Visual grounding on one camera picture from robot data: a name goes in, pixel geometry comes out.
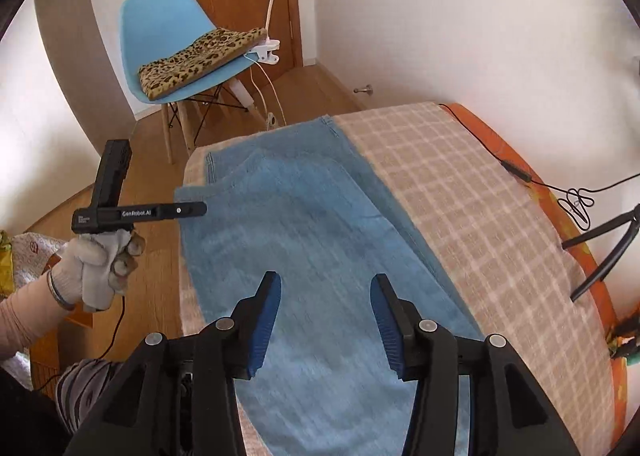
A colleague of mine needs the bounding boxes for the person's left forearm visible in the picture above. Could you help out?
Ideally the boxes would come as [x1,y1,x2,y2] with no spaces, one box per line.
[0,270,76,369]

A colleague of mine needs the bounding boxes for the black ring light cable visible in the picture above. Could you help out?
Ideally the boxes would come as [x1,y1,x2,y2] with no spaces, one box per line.
[438,104,640,233]

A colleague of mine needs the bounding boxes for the blue denim pants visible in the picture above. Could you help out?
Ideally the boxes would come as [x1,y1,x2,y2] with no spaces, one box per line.
[174,116,488,456]

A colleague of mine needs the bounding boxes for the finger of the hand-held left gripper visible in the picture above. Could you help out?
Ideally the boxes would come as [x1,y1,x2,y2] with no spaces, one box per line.
[165,202,208,219]

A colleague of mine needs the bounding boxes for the beige checked blanket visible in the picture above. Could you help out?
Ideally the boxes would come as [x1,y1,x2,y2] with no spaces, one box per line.
[177,102,617,456]

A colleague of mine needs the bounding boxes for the white lamp cable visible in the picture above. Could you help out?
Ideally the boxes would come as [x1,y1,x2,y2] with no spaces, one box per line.
[249,56,288,131]

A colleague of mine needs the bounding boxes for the orange printed bed sheet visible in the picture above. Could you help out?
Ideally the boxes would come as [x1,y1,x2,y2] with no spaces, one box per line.
[439,103,632,437]

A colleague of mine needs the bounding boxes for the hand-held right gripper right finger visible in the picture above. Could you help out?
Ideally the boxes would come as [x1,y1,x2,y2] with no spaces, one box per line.
[370,274,586,456]

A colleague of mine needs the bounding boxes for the person's left hand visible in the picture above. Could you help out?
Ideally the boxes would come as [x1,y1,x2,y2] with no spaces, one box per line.
[49,228,147,313]

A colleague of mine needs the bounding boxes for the leopard print cushion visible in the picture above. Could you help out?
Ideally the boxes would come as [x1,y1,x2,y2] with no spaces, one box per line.
[138,27,269,102]

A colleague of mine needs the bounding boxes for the black tripod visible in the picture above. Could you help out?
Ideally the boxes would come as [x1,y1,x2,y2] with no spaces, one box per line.
[561,204,640,303]

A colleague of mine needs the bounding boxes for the white printed cloth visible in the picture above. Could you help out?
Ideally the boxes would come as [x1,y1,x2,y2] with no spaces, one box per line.
[9,230,67,289]

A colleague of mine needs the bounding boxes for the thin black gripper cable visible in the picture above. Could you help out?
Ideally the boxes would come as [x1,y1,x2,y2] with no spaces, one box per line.
[30,305,126,393]

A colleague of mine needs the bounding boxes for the blue plastic chair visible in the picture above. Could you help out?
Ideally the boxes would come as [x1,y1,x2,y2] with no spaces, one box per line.
[118,0,261,165]

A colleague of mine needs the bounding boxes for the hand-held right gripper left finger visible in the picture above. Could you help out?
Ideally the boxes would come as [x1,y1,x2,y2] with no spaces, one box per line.
[65,271,283,456]

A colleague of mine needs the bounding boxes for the person's striped clothing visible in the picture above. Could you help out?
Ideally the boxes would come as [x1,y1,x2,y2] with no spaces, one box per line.
[55,358,127,437]

